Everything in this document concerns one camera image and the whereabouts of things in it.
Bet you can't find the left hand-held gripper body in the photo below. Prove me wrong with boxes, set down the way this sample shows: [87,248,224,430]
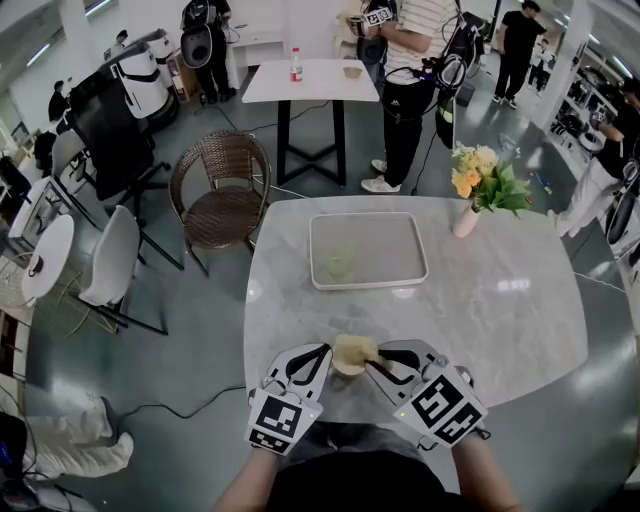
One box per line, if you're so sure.
[243,377,325,457]

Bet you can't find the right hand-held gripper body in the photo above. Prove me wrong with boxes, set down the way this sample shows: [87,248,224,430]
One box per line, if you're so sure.
[387,357,490,447]

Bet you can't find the beige cup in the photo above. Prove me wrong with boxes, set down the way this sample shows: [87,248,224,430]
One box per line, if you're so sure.
[331,344,367,377]

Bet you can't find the yellow sponge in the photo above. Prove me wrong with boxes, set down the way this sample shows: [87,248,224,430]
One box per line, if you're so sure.
[333,333,381,369]

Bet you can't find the person's right forearm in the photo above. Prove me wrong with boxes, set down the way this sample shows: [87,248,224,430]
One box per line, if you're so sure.
[452,434,524,512]

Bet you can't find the person's left forearm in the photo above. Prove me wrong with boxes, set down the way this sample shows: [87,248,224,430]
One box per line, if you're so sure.
[212,447,281,512]

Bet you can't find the camouflage sleeve arm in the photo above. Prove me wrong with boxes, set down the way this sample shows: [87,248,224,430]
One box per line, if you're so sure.
[284,422,426,469]

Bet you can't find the person's black shirt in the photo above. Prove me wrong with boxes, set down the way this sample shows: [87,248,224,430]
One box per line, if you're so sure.
[267,449,469,512]

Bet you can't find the white tray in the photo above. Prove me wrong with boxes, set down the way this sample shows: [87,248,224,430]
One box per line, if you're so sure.
[308,211,430,292]

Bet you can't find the pink vase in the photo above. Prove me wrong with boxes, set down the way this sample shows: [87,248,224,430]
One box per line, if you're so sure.
[452,203,481,239]

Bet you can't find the brown wicker chair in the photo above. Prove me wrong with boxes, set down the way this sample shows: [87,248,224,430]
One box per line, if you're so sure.
[168,129,274,279]

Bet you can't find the yellow flower bunch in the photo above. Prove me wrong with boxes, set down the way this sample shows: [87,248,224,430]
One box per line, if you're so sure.
[449,142,534,217]

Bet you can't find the white chair with black legs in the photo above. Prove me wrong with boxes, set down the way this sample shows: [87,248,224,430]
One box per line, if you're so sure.
[77,204,170,336]

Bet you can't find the round white side table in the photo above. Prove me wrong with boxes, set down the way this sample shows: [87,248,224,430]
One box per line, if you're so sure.
[20,214,121,337]

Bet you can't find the row of cooking pans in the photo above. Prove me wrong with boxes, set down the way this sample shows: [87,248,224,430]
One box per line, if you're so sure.
[549,67,609,154]

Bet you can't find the black office chair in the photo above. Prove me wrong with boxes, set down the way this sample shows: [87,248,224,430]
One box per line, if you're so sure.
[64,64,186,274]

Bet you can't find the white table with black legs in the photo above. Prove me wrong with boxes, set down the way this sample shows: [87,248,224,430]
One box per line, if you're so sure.
[242,58,381,187]

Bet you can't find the grey padded chair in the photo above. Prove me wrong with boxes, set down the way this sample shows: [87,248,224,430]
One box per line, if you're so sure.
[51,130,96,194]

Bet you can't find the cardboard box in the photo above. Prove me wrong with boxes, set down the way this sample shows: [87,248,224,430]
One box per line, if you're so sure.
[167,49,189,104]

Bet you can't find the white storage rack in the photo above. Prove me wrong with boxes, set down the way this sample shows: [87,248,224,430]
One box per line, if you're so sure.
[548,62,640,156]

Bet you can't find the white robot with grey lid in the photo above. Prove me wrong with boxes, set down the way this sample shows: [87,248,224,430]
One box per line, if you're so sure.
[110,28,179,131]

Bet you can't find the white shelf cabinet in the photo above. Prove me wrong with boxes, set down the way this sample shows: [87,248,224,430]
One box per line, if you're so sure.
[227,22,281,86]

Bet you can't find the row of ceiling tube lights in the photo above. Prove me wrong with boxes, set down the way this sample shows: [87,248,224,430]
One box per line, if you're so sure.
[587,30,634,77]

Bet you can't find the black power cable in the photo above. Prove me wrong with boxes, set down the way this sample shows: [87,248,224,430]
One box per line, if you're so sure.
[117,382,249,421]

